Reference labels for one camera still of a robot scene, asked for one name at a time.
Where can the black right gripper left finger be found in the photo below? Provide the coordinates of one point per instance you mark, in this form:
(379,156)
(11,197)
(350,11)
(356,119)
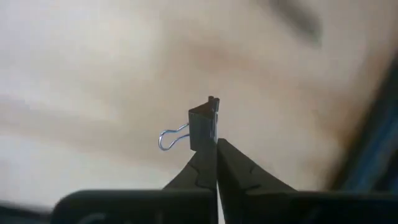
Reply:
(203,174)

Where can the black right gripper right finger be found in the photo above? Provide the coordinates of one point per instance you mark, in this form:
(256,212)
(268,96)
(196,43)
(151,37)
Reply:
(236,177)

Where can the black binder clip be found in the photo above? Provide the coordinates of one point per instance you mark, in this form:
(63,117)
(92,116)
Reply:
(202,130)

